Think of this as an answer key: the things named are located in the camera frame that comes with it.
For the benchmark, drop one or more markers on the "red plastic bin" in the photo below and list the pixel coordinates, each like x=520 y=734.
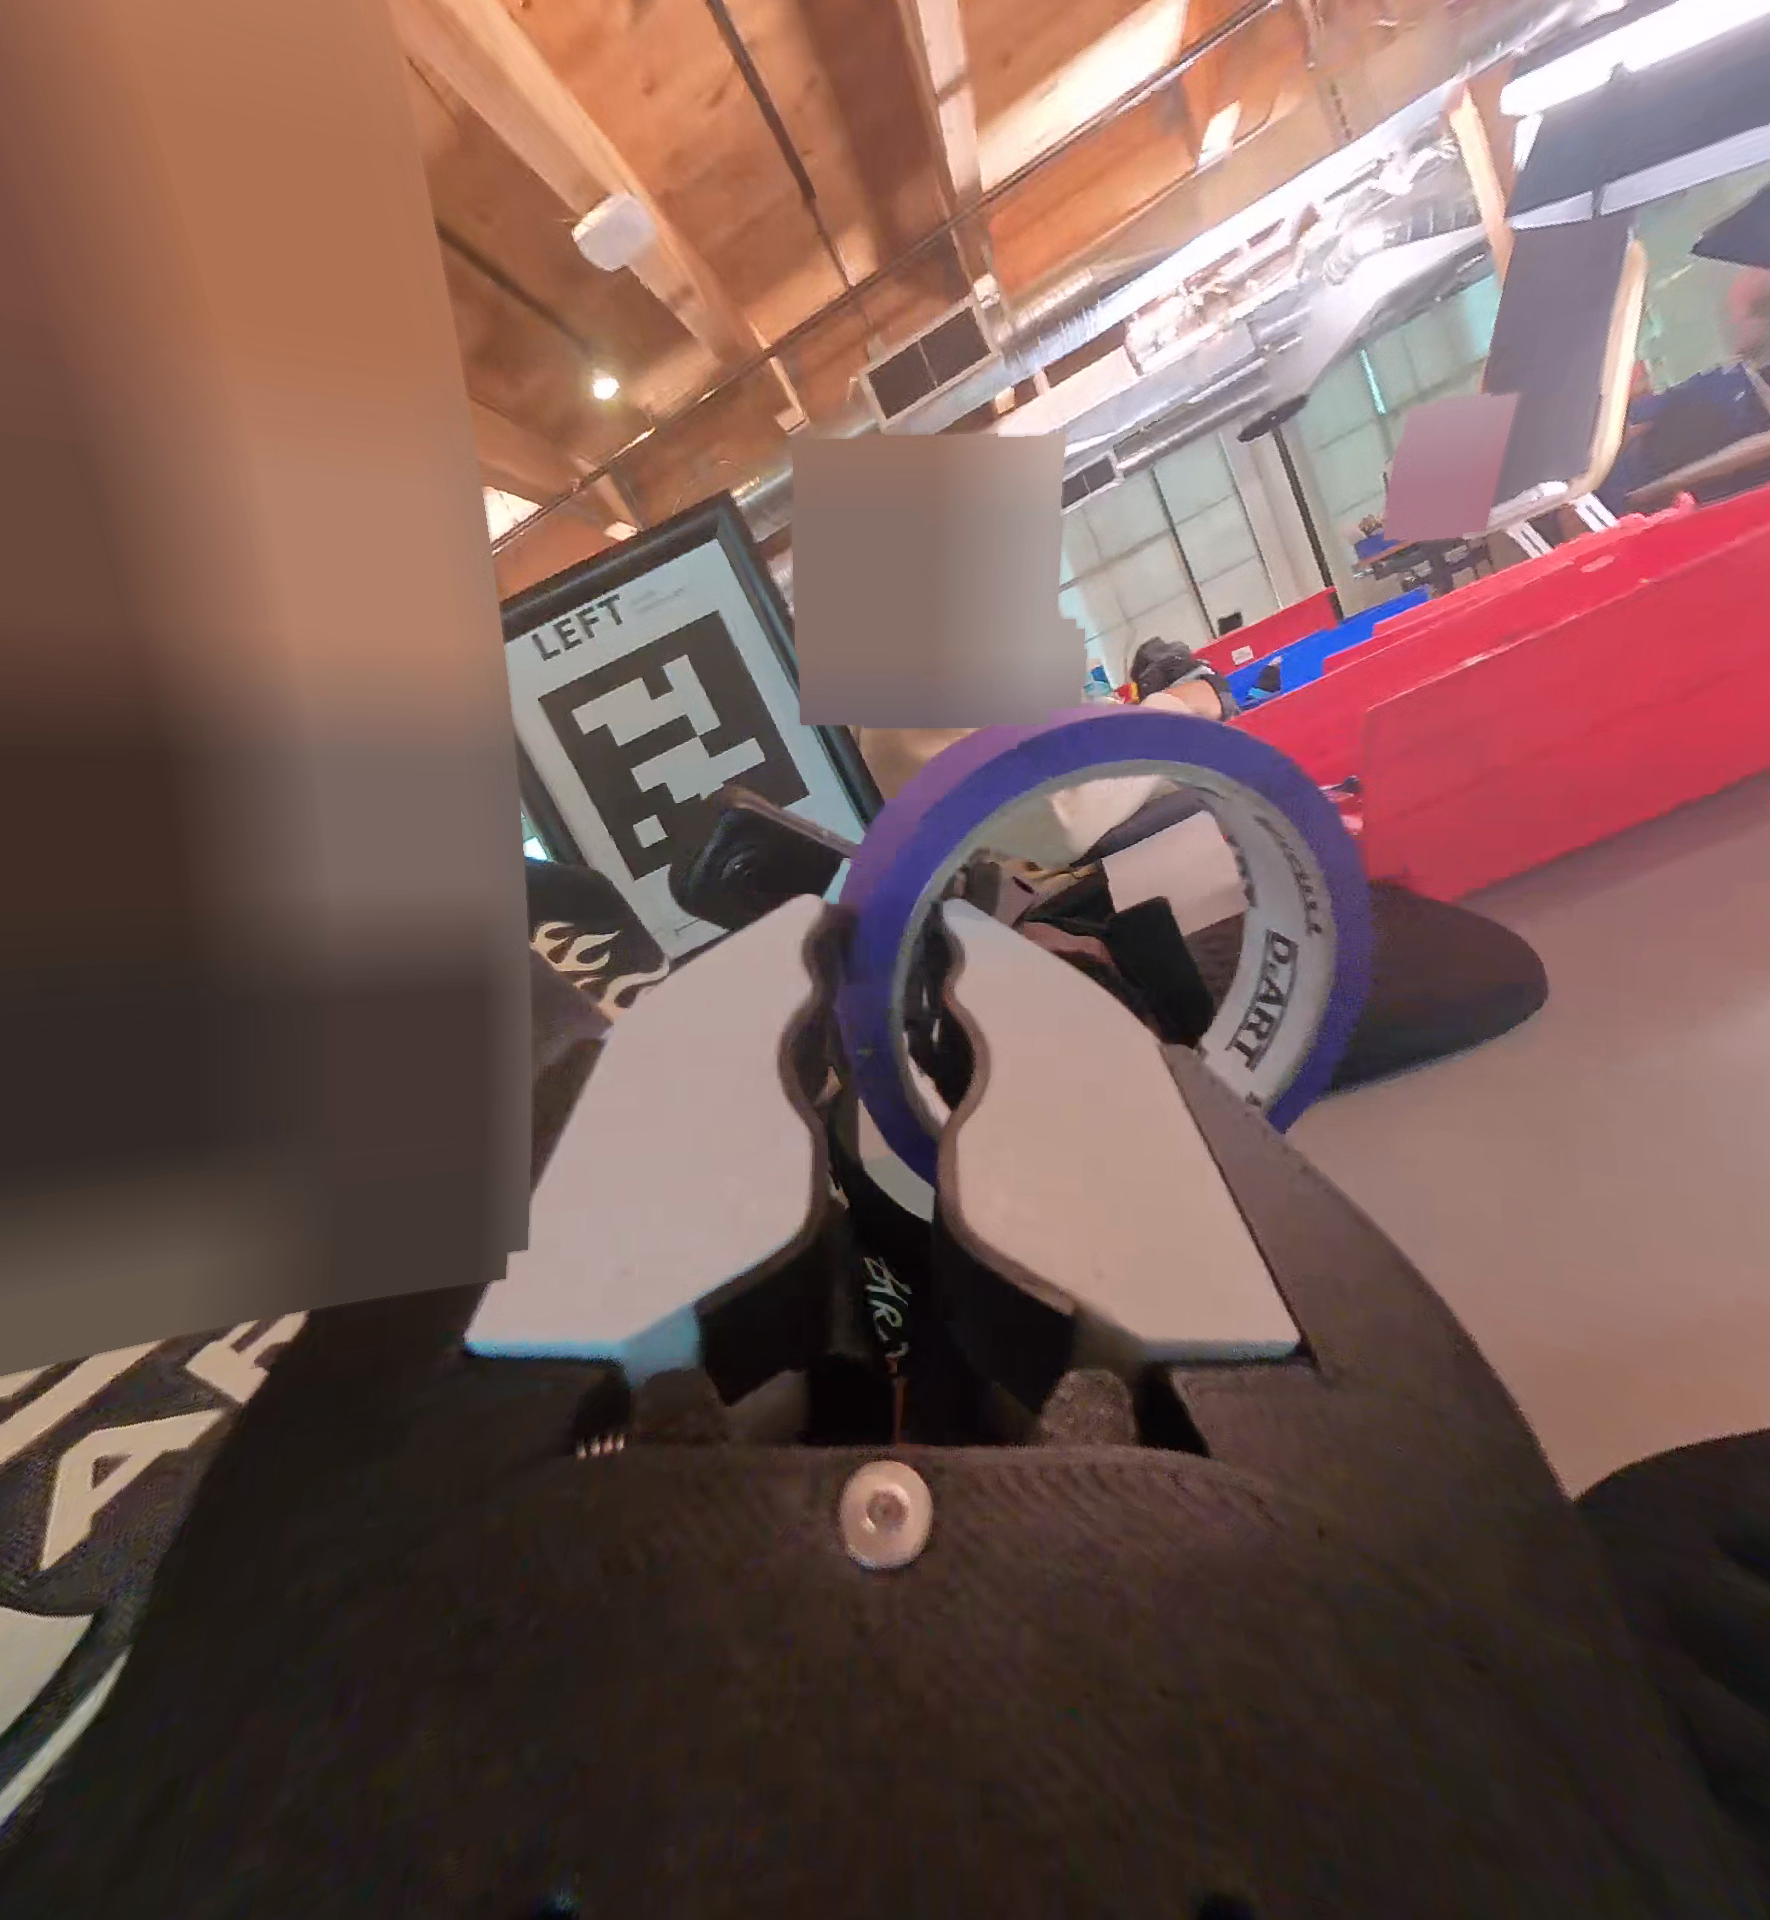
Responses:
x=1275 y=630
x=1650 y=750

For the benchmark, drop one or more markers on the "black cushioned pad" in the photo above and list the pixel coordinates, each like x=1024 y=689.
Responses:
x=1455 y=990

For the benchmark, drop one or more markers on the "purple tape roll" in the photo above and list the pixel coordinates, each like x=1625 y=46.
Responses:
x=1095 y=743

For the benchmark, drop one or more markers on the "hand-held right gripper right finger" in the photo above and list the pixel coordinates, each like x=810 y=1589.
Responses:
x=1110 y=1185

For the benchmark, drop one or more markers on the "ceiling air vent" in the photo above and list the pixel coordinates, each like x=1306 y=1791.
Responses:
x=918 y=359

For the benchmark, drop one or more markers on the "white ceiling sensor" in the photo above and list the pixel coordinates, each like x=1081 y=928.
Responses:
x=614 y=232

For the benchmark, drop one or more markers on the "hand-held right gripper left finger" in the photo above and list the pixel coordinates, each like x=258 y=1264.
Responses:
x=661 y=1171

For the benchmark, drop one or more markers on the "black floor lamp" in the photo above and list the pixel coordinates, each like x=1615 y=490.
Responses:
x=1297 y=495

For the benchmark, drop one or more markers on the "blue plastic bin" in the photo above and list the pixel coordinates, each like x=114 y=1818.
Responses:
x=1283 y=675

